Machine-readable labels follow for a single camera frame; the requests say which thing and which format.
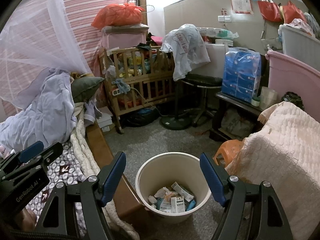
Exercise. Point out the red plastic bag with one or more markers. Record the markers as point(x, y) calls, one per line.
point(117, 15)

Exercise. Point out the floral plastic bag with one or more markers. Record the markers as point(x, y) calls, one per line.
point(298, 25)

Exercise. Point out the white plastic bag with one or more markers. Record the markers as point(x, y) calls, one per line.
point(185, 47)

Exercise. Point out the white cardboard box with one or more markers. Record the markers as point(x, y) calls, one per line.
point(103, 117)
point(106, 128)

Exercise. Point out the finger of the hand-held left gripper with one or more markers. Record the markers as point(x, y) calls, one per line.
point(31, 151)
point(52, 152)

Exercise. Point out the blue tissue multipack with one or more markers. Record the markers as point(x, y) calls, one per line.
point(240, 75)

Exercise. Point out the white carton dark label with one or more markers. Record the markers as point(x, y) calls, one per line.
point(178, 203)

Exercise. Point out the white bucket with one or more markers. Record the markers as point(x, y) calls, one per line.
point(223, 42)

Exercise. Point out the printed woven sack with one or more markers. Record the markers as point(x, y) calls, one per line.
point(237, 123)

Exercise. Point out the white flat panel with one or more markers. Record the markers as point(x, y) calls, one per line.
point(215, 60)

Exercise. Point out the pale blue garment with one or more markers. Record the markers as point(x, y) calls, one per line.
point(90, 112)

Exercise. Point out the peach knitted blanket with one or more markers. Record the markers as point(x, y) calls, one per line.
point(280, 155)

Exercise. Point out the white wall switch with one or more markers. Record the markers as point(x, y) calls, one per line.
point(224, 18)

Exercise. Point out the black bag blue trim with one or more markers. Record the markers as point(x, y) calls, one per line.
point(141, 117)

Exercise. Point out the white mosquito net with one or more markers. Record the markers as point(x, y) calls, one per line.
point(30, 42)

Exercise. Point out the clear plastic bag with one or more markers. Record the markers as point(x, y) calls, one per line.
point(111, 72)

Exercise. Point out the pile of colourful clothes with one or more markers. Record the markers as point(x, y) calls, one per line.
point(135, 62)

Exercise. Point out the red shopping bag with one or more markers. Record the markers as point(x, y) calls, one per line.
point(293, 12)
point(268, 10)

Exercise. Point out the black swivel stool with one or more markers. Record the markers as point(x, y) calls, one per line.
point(200, 82)

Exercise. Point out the light blue wrapper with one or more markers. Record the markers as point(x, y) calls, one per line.
point(191, 205)

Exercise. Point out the white tissue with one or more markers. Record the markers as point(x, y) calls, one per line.
point(153, 199)
point(161, 192)

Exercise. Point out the pink plastic tub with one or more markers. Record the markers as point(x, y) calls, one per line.
point(290, 75)

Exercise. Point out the white trash bin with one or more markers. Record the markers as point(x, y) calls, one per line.
point(150, 175)

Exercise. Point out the white barcode paper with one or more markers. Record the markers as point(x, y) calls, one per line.
point(165, 205)

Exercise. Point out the beige paper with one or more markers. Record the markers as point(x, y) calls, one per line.
point(172, 194)

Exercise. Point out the black plastic bag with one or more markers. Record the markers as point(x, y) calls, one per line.
point(292, 100)

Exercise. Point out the orange plastic stool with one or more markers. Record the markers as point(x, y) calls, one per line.
point(230, 150)

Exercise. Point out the white plastic storage bin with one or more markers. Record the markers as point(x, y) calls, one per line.
point(297, 41)

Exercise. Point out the pink striped curtain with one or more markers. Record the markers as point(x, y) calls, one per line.
point(87, 17)

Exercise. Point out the dark green pillow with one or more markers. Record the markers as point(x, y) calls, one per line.
point(85, 87)

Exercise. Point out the wooden baby crib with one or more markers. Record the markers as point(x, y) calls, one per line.
point(140, 85)

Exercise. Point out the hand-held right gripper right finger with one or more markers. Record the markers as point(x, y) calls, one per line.
point(211, 177)

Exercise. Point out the cream quilted bedspread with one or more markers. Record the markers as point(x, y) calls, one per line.
point(80, 145)

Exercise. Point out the printed fleece blanket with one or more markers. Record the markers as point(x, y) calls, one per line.
point(65, 170)

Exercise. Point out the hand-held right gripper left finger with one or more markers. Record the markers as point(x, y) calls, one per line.
point(113, 177)

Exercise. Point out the lavender clothes pile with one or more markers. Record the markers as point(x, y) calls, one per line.
point(50, 110)

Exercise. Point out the black standing fan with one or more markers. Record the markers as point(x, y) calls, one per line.
point(175, 123)

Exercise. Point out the green white medicine box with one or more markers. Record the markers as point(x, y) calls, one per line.
point(183, 191)

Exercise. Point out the blue cloth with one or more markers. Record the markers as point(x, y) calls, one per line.
point(121, 86)

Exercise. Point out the striped bag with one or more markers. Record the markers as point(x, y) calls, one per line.
point(312, 23)

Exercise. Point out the dark wooden side table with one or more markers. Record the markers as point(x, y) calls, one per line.
point(235, 100)

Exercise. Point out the toilet paper pack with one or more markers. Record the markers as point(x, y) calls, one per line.
point(217, 32)

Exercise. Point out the clear plastic container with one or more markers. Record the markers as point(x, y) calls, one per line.
point(268, 97)

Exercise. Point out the brown wooden bed frame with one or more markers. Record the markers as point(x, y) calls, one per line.
point(105, 150)

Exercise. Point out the person's left hand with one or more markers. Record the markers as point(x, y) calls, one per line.
point(27, 216)

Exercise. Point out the pink fabric storage box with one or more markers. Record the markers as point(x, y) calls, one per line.
point(125, 37)

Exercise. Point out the red white wall calendar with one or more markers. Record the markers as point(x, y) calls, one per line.
point(240, 2)

